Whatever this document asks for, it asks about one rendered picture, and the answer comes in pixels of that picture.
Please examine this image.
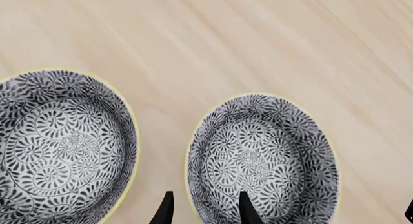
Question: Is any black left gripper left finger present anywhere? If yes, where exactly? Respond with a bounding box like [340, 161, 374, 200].
[150, 191, 175, 224]

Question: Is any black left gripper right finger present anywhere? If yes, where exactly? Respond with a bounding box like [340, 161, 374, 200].
[239, 191, 267, 224]

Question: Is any black white patterned bowl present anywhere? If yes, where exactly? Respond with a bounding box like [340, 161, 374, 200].
[184, 92, 341, 224]
[0, 68, 141, 224]

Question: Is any black object at edge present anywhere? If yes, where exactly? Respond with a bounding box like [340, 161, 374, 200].
[404, 199, 413, 224]

